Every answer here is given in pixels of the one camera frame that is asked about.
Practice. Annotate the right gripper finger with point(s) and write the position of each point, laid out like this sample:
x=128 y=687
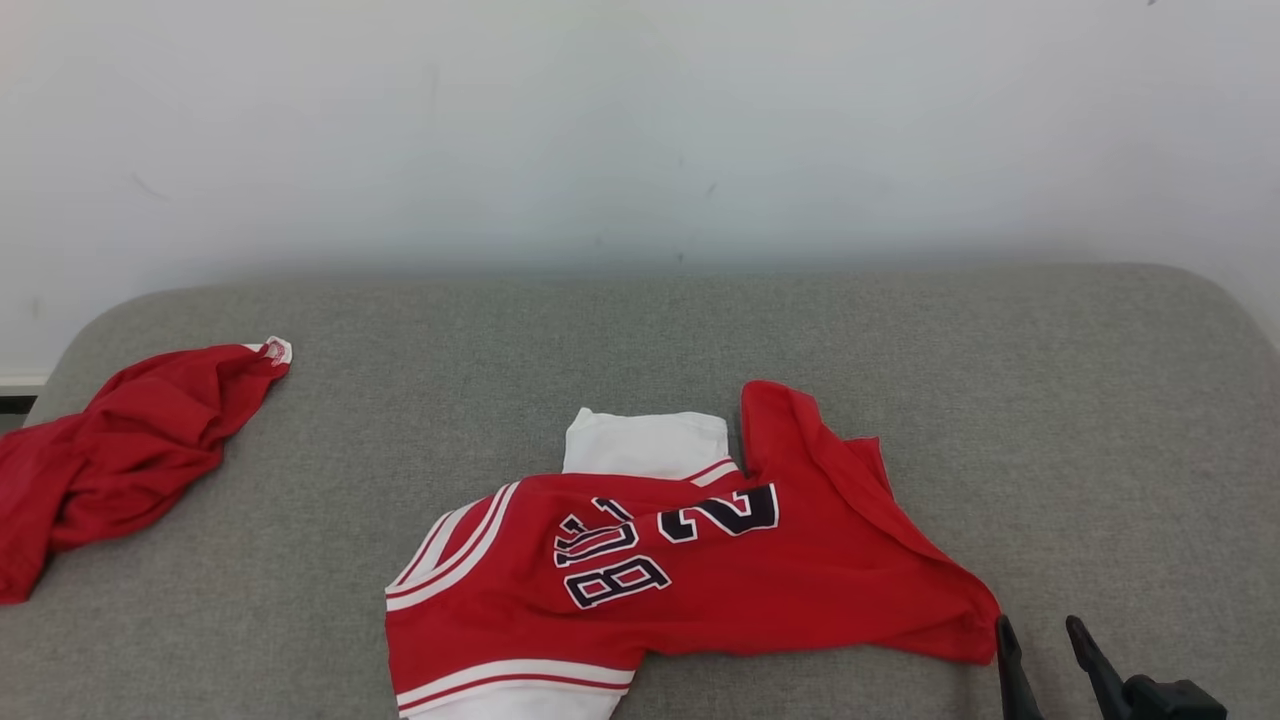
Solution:
x=1105 y=680
x=1015 y=680

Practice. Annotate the red basketball jersey number 23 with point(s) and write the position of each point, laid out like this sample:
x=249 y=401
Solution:
x=800 y=580

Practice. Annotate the red basketball shorts white waistband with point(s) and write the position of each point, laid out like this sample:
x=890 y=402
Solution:
x=120 y=450

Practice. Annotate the grey fabric sofa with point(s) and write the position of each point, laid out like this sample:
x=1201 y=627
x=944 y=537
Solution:
x=700 y=340

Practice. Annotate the white and black baseboard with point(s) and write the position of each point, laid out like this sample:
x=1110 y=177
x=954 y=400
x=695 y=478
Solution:
x=18 y=384

